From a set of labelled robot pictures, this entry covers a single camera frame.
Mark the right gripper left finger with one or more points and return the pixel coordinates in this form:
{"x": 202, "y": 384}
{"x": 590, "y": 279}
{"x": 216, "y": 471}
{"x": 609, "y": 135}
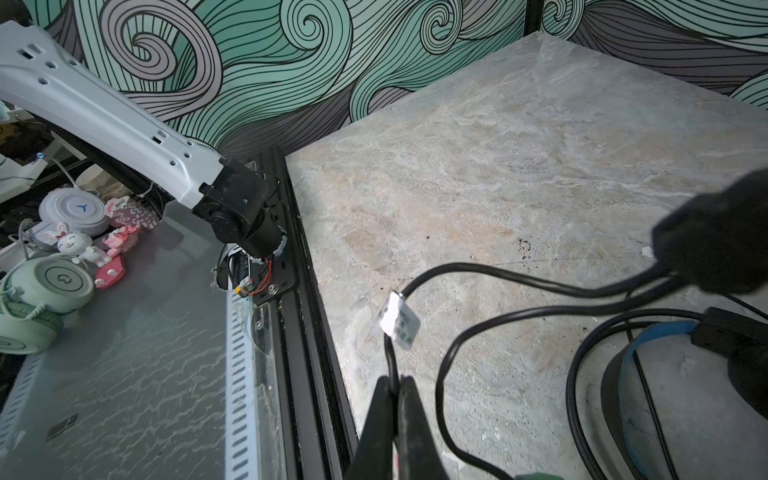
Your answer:
{"x": 373, "y": 458}

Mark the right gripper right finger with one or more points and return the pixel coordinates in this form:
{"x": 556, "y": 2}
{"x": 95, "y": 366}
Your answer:
{"x": 418, "y": 457}

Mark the black blue headphones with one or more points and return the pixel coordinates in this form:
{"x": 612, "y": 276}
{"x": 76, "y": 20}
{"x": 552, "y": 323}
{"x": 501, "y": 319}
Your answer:
{"x": 681, "y": 393}

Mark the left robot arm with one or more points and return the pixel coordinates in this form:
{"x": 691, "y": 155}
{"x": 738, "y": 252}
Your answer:
{"x": 40, "y": 77}

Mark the white round gadgets pile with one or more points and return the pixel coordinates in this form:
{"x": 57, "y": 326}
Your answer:
{"x": 77, "y": 250}

